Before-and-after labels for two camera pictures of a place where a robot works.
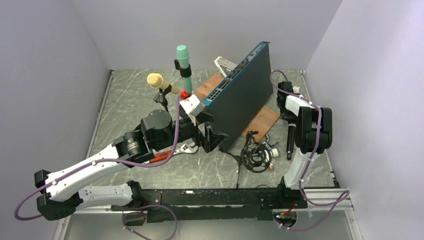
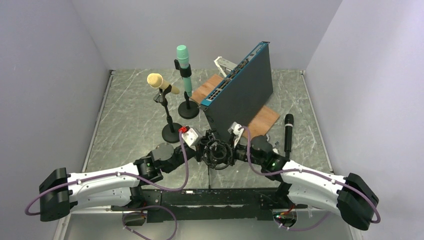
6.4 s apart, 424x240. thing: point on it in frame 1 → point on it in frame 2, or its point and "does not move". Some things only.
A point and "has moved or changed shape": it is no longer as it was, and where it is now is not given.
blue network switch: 246,86 does not move
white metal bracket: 223,64 does not move
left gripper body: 199,135 → 190,153
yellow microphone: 156,80 does not move
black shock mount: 255,157 has moved or changed shape
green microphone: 183,57 does not move
